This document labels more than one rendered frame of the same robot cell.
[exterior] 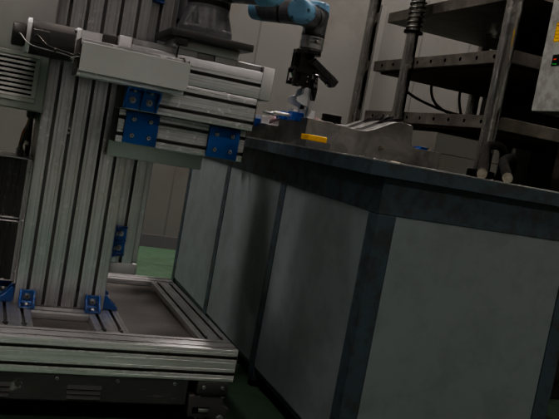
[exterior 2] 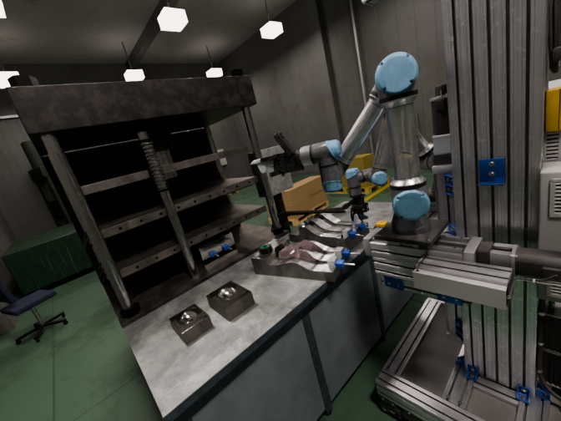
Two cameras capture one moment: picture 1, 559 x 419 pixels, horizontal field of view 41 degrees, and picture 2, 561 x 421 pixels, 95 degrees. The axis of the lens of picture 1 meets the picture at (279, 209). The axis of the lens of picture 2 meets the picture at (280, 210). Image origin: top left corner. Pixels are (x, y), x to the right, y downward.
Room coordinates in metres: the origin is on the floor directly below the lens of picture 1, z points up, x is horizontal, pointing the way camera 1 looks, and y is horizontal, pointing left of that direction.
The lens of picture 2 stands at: (3.31, 1.27, 1.52)
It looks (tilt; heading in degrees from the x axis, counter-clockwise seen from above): 15 degrees down; 253
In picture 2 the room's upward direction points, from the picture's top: 14 degrees counter-clockwise
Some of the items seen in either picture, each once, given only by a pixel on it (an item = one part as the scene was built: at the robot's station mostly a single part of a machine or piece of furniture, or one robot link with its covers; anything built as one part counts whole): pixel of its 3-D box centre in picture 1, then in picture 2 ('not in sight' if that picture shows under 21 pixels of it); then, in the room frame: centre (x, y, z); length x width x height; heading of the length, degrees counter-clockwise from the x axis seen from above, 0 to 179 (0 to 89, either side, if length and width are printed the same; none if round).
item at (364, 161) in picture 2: not in sight; (353, 172); (-0.20, -3.78, 0.39); 1.30 x 0.93 x 0.78; 113
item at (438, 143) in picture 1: (465, 159); (204, 245); (3.36, -0.78, 0.87); 0.50 x 0.27 x 0.17; 111
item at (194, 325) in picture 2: not in sight; (190, 322); (3.50, 0.12, 0.83); 0.17 x 0.13 x 0.06; 111
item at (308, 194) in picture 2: not in sight; (296, 199); (1.50, -3.34, 0.32); 1.15 x 0.78 x 0.64; 21
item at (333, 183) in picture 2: not in sight; (331, 176); (2.79, 0.38, 1.34); 0.11 x 0.08 x 0.11; 48
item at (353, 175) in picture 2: (315, 19); (353, 178); (2.42, -0.01, 1.20); 0.09 x 0.08 x 0.11; 158
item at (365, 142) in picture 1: (359, 136); (325, 229); (2.56, -0.22, 0.87); 0.50 x 0.26 x 0.14; 111
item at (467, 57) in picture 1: (500, 78); (176, 200); (3.45, -0.88, 1.26); 1.10 x 0.74 x 0.05; 21
